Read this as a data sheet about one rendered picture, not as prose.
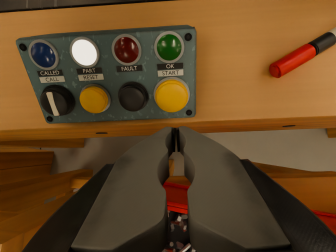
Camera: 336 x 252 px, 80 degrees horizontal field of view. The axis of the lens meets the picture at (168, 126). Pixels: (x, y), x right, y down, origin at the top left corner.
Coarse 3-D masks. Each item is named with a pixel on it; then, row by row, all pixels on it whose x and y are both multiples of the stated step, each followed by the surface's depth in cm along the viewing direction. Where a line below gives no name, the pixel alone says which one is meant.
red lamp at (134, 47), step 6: (120, 42) 16; (126, 42) 16; (132, 42) 16; (114, 48) 16; (120, 48) 16; (126, 48) 16; (132, 48) 16; (120, 54) 16; (126, 54) 16; (132, 54) 16; (120, 60) 17; (126, 60) 17; (132, 60) 17
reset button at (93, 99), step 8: (88, 88) 17; (96, 88) 18; (80, 96) 18; (88, 96) 17; (96, 96) 17; (104, 96) 18; (88, 104) 18; (96, 104) 18; (104, 104) 18; (96, 112) 18
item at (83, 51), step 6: (78, 42) 16; (84, 42) 16; (72, 48) 16; (78, 48) 16; (84, 48) 16; (90, 48) 16; (78, 54) 17; (84, 54) 16; (90, 54) 17; (78, 60) 17; (84, 60) 17; (90, 60) 17
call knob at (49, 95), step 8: (48, 88) 18; (56, 88) 18; (40, 96) 18; (48, 96) 17; (56, 96) 18; (64, 96) 18; (48, 104) 18; (56, 104) 18; (64, 104) 18; (48, 112) 18; (56, 112) 18; (64, 112) 18
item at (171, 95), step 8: (168, 80) 17; (176, 80) 17; (160, 88) 17; (168, 88) 17; (176, 88) 17; (184, 88) 17; (160, 96) 17; (168, 96) 17; (176, 96) 17; (184, 96) 17; (160, 104) 18; (168, 104) 18; (176, 104) 18; (184, 104) 18
